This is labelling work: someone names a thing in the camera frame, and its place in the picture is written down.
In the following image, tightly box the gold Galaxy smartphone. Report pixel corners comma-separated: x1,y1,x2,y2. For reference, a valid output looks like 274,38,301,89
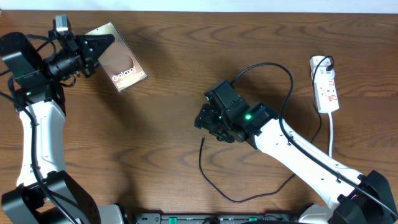
87,22,148,92

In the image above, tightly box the black charger cable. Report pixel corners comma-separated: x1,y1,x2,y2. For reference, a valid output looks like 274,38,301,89
198,55,335,204

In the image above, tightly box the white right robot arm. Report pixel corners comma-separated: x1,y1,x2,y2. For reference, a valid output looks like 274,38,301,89
195,80,397,224

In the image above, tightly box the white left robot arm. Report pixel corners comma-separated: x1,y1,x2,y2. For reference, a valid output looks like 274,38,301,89
1,30,124,224

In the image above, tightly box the black charger plug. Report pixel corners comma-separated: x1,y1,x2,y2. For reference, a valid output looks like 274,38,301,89
326,64,334,71

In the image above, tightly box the white power strip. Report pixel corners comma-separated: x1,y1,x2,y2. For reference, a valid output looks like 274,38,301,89
310,55,339,114

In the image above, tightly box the white power strip cord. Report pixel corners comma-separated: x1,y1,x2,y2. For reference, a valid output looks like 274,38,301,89
328,112,334,158

